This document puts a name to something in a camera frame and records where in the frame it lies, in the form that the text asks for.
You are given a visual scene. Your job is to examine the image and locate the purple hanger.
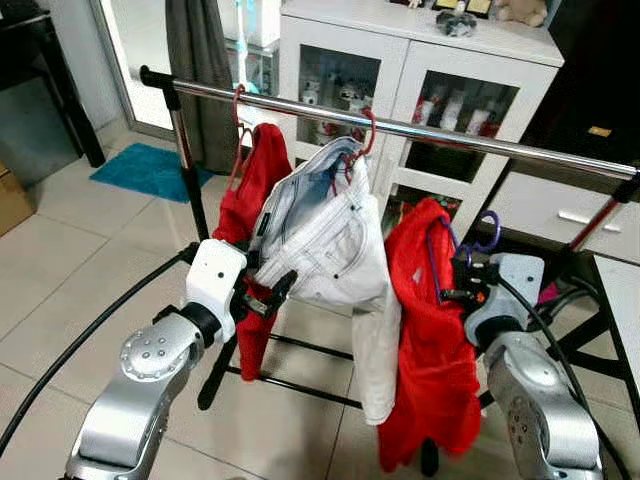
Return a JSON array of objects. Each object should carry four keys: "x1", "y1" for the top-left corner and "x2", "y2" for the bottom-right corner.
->
[{"x1": 425, "y1": 210, "x2": 502, "y2": 301}]

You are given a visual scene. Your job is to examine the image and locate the red garment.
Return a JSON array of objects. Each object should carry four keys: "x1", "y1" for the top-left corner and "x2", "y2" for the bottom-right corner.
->
[
  {"x1": 212, "y1": 123, "x2": 296, "y2": 381},
  {"x1": 378, "y1": 197, "x2": 483, "y2": 473}
]

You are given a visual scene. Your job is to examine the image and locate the red hanger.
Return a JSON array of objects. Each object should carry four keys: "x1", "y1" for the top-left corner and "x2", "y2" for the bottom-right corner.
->
[
  {"x1": 345, "y1": 107, "x2": 380, "y2": 173},
  {"x1": 228, "y1": 85, "x2": 257, "y2": 191}
]

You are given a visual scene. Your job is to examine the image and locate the white jeans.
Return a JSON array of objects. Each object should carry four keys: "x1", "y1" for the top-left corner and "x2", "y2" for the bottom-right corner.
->
[{"x1": 248, "y1": 137, "x2": 403, "y2": 426}]

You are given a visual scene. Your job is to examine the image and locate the pink floor appliance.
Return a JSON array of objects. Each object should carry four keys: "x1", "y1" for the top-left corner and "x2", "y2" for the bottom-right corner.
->
[{"x1": 535, "y1": 280, "x2": 563, "y2": 307}]

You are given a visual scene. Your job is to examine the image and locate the white drawer unit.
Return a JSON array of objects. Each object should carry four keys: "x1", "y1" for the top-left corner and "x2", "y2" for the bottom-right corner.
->
[{"x1": 487, "y1": 172, "x2": 640, "y2": 264}]

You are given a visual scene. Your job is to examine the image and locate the metal clothes rack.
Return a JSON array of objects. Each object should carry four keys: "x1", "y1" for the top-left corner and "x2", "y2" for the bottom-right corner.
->
[{"x1": 140, "y1": 65, "x2": 640, "y2": 476}]

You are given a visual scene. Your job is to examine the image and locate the teal floor mat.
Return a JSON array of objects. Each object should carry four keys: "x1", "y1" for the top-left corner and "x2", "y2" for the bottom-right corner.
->
[{"x1": 90, "y1": 142, "x2": 216, "y2": 204}]

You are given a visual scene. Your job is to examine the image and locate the white glass door cabinet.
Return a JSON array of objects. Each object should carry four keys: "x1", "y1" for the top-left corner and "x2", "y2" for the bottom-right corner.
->
[{"x1": 278, "y1": 0, "x2": 566, "y2": 236}]

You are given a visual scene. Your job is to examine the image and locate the dark ornament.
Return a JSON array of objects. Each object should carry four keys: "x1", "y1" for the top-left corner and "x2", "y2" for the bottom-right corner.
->
[{"x1": 437, "y1": 10, "x2": 479, "y2": 39}]

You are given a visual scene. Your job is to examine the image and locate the black television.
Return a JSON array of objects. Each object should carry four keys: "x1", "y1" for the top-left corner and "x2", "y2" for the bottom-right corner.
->
[{"x1": 520, "y1": 0, "x2": 640, "y2": 171}]

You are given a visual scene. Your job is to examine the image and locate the grey curtain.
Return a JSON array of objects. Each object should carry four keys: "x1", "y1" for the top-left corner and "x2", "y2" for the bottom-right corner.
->
[{"x1": 165, "y1": 0, "x2": 241, "y2": 176}]

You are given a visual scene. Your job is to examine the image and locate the beige plush toy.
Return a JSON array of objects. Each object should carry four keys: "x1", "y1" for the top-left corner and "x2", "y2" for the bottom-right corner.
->
[{"x1": 495, "y1": 0, "x2": 549, "y2": 28}]

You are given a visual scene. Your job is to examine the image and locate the cardboard box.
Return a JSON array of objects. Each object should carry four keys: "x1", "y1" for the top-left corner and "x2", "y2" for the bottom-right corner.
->
[{"x1": 0, "y1": 165, "x2": 36, "y2": 237}]

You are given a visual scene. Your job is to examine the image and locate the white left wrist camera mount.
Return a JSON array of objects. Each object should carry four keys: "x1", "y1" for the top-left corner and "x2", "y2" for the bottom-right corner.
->
[{"x1": 185, "y1": 238, "x2": 249, "y2": 317}]

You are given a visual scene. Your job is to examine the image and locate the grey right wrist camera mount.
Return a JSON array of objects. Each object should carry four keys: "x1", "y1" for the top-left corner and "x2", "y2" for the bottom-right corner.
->
[{"x1": 487, "y1": 253, "x2": 547, "y2": 319}]

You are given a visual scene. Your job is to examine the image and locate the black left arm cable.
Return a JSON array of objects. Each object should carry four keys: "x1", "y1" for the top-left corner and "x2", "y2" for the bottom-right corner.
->
[{"x1": 0, "y1": 245, "x2": 201, "y2": 457}]

